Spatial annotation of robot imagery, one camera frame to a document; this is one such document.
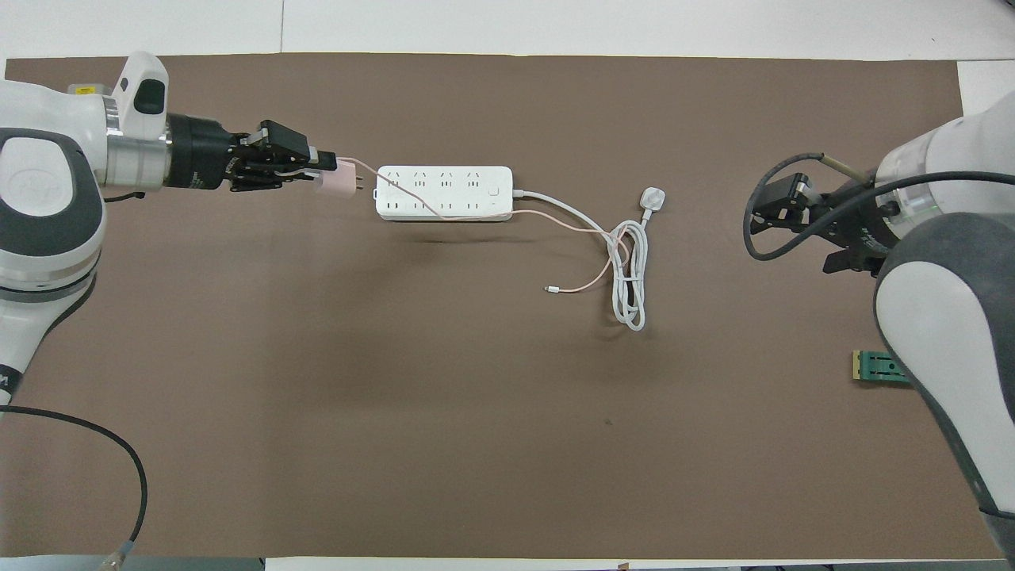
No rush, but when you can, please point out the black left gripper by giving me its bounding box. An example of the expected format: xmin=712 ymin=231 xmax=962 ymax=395
xmin=163 ymin=113 xmax=339 ymax=194

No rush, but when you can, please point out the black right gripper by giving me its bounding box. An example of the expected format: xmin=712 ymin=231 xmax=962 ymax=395
xmin=749 ymin=172 xmax=906 ymax=278

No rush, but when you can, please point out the pink charger block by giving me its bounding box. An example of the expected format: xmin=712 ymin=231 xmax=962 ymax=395
xmin=316 ymin=159 xmax=366 ymax=201

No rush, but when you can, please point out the pink charging cable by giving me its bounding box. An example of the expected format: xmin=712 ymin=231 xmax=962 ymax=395
xmin=274 ymin=159 xmax=633 ymax=296

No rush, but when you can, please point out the white power strip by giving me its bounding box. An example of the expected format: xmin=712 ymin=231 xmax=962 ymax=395
xmin=375 ymin=165 xmax=515 ymax=222

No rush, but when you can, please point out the brown table mat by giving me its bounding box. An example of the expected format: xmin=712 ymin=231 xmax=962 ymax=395
xmin=0 ymin=53 xmax=1002 ymax=558

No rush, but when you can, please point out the green knife switch block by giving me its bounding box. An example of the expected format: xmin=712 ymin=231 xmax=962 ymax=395
xmin=852 ymin=350 xmax=914 ymax=387

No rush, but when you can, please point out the white power cord with plug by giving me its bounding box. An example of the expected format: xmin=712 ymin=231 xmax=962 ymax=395
xmin=512 ymin=186 xmax=667 ymax=332

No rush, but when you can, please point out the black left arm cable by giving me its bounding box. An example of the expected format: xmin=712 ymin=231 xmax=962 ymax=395
xmin=0 ymin=404 xmax=149 ymax=571

